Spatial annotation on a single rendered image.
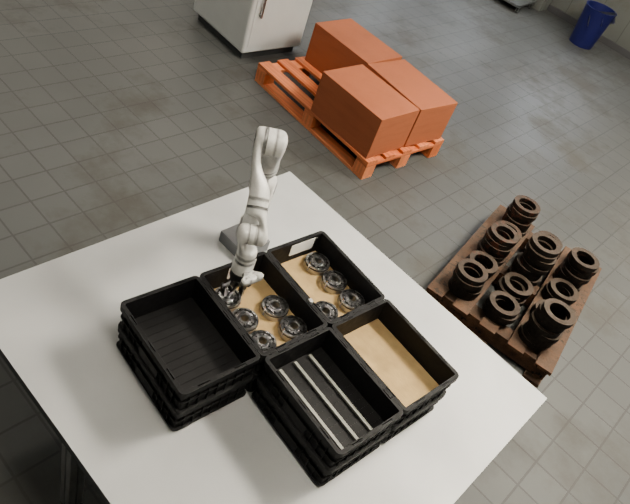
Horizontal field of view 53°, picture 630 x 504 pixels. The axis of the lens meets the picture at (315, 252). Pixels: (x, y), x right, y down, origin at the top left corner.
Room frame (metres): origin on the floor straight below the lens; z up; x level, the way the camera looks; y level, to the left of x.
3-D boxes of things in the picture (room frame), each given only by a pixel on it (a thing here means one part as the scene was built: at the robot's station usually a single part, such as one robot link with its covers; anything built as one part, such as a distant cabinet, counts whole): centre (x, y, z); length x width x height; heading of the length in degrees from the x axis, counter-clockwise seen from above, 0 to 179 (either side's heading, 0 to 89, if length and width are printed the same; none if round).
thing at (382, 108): (4.56, 0.18, 0.25); 1.36 x 0.93 x 0.49; 57
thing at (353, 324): (1.53, -0.40, 0.87); 0.40 x 0.30 x 0.11; 54
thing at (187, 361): (1.27, 0.28, 0.87); 0.40 x 0.30 x 0.11; 54
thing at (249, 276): (1.54, 0.20, 1.03); 0.11 x 0.09 x 0.06; 55
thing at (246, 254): (1.55, 0.22, 1.12); 0.09 x 0.07 x 0.15; 108
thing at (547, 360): (3.26, -1.30, 0.23); 1.27 x 0.87 x 0.45; 158
